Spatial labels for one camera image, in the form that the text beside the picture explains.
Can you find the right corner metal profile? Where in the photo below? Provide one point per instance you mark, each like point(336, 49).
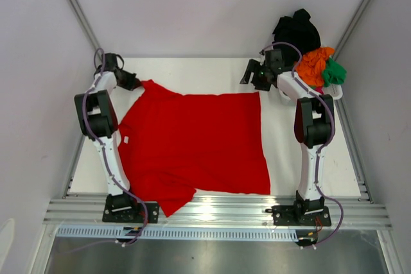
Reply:
point(349, 30)

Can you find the orange t shirt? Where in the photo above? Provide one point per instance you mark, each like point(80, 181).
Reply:
point(312, 66)

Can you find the left corner metal profile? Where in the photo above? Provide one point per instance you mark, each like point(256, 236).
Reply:
point(84, 23)

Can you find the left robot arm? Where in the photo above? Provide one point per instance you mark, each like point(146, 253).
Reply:
point(99, 123)

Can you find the aluminium mounting rail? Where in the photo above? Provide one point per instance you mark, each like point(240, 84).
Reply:
point(210, 211)

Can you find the corner metal profile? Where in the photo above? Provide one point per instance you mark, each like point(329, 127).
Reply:
point(84, 23)
point(349, 30)

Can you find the slotted cable duct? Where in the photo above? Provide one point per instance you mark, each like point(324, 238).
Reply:
point(179, 233)

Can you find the black t shirt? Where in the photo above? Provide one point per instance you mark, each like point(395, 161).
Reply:
point(298, 31)

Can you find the pink cloth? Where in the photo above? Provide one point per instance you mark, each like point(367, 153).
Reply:
point(319, 90)

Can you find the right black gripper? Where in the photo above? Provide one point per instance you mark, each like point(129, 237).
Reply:
point(257, 74)

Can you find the red t shirt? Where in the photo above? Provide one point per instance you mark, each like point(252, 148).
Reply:
point(174, 145)

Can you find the green t shirt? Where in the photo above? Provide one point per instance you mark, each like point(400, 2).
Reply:
point(333, 74)

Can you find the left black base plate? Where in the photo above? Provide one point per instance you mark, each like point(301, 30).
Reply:
point(128, 213)

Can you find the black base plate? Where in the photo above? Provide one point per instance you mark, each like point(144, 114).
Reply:
point(291, 216)
point(128, 213)

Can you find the white plastic basket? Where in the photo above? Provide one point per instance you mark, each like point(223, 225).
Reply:
point(334, 90)

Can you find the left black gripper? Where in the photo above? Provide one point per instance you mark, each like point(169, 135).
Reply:
point(133, 83)

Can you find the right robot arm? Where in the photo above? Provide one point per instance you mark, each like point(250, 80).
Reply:
point(314, 125)

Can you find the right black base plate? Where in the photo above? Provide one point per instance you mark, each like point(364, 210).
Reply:
point(291, 216)

